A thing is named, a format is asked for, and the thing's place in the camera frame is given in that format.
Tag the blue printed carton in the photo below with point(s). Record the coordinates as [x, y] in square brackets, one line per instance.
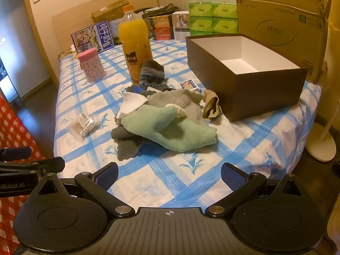
[90, 38]

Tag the white floor stand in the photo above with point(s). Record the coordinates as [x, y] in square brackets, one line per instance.
[321, 148]

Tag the white cloth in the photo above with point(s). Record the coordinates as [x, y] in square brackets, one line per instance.
[131, 102]

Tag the white product box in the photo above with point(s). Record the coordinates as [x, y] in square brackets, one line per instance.
[180, 32]

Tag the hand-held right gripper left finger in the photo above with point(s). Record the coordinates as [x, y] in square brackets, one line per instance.
[107, 178]

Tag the small printed packet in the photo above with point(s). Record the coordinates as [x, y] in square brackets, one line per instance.
[189, 85]

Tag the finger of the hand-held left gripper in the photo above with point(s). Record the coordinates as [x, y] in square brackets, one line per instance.
[47, 164]
[16, 152]

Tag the green towel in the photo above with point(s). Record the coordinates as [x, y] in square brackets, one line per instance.
[164, 135]

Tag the pink patterned container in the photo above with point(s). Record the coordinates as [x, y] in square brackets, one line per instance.
[91, 66]

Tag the orange juice bottle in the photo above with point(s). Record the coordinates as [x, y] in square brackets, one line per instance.
[134, 37]

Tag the black and white appliance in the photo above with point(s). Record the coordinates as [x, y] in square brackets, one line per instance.
[8, 85]

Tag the dark grey towel blue edge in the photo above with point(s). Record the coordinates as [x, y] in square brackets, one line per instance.
[124, 143]

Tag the light grey fleece towel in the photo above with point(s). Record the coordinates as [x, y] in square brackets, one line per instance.
[175, 99]

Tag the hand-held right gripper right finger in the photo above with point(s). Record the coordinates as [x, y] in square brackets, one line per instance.
[233, 176]

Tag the beige stocking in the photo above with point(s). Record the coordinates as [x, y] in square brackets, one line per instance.
[211, 106]

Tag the cotton swab pack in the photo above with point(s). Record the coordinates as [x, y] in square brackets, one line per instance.
[85, 126]

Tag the olive cardboard box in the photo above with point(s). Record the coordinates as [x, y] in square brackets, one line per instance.
[111, 12]

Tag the green tissue pack bundle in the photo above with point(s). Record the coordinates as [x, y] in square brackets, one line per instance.
[212, 18]

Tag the large cardboard box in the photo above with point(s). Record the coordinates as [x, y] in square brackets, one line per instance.
[279, 32]

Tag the wooden door frame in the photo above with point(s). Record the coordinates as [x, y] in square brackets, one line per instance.
[34, 32]

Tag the brown patterned knit sock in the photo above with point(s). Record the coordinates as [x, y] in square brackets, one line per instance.
[151, 70]

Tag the dark bag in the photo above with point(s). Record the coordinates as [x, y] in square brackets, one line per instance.
[164, 8]

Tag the wooden headboard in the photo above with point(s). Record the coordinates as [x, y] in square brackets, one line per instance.
[79, 18]

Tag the orange printed box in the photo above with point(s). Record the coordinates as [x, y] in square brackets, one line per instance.
[163, 29]

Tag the brown shoe box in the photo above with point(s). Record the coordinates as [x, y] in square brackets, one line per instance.
[265, 93]

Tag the red checked cloth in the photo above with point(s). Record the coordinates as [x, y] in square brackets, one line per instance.
[16, 130]

